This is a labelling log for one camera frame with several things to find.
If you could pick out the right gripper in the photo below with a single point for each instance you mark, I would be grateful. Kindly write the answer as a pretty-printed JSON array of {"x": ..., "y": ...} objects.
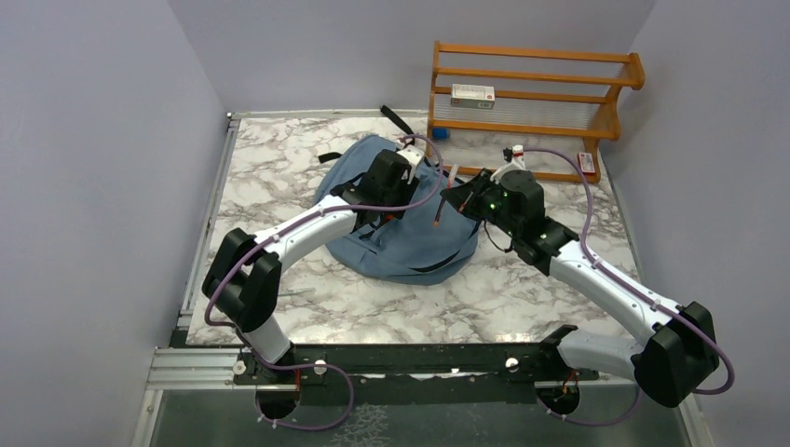
[{"x": 457, "y": 196}]

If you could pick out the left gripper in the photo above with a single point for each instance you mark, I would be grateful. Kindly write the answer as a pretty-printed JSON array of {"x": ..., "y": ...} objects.
[{"x": 405, "y": 190}]

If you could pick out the red pen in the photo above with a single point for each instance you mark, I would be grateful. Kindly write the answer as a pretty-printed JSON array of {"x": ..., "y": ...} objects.
[{"x": 451, "y": 176}]

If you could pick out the blue student backpack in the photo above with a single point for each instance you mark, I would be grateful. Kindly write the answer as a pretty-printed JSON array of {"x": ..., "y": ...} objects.
[{"x": 426, "y": 246}]

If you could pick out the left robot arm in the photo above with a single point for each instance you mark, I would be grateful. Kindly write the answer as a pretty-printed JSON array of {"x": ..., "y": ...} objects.
[{"x": 243, "y": 280}]

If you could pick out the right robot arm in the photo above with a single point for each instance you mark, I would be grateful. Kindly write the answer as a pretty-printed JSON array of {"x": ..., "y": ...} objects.
[{"x": 671, "y": 348}]

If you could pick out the white box on shelf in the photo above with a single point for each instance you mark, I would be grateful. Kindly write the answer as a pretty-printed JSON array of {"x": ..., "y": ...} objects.
[{"x": 472, "y": 96}]

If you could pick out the small red white box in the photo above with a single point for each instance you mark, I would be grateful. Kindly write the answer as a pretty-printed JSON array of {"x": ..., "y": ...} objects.
[{"x": 586, "y": 162}]

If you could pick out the wooden shelf rack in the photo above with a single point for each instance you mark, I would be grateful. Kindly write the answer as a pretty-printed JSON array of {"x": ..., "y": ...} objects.
[{"x": 539, "y": 92}]

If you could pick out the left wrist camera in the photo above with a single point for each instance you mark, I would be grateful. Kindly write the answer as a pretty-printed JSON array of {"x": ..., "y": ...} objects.
[{"x": 414, "y": 156}]

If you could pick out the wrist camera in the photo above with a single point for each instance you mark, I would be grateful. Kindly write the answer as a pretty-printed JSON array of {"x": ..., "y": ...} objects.
[
  {"x": 514, "y": 161},
  {"x": 414, "y": 156}
]

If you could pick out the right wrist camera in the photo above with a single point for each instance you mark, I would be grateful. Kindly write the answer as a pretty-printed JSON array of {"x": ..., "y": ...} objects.
[{"x": 514, "y": 161}]

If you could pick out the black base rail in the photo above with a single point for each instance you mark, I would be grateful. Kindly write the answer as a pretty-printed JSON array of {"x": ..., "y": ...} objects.
[{"x": 378, "y": 374}]

